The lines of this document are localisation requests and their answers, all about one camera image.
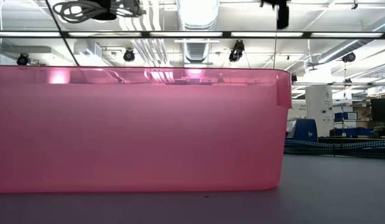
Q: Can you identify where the teal pen-like item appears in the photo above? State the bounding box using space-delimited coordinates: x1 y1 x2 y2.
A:
283 139 385 160

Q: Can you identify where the pink translucent plastic bin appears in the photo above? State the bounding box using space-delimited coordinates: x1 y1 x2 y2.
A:
0 65 292 194

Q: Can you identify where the black ceiling spotlight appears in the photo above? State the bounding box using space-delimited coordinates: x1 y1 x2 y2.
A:
16 53 30 66
123 49 136 63
228 39 245 63
341 52 357 63

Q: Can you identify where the blue game controller box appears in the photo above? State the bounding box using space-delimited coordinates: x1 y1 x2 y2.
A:
285 118 318 142

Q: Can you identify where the white pillar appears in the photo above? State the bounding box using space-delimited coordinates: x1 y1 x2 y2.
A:
305 85 335 138

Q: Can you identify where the blue storage bins shelf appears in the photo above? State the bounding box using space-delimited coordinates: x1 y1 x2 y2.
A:
333 111 374 138

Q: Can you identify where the black monitor screen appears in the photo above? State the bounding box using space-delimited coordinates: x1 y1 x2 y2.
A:
370 97 385 123

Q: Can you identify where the silver ventilation duct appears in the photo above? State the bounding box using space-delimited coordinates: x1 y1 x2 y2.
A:
176 0 221 65

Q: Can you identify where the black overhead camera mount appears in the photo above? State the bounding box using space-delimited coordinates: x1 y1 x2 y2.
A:
260 0 290 30

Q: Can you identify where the grey cable bundle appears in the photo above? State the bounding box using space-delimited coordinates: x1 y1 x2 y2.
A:
52 0 146 24

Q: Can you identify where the black aluminium rig frame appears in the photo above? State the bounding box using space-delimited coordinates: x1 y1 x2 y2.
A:
0 0 385 67

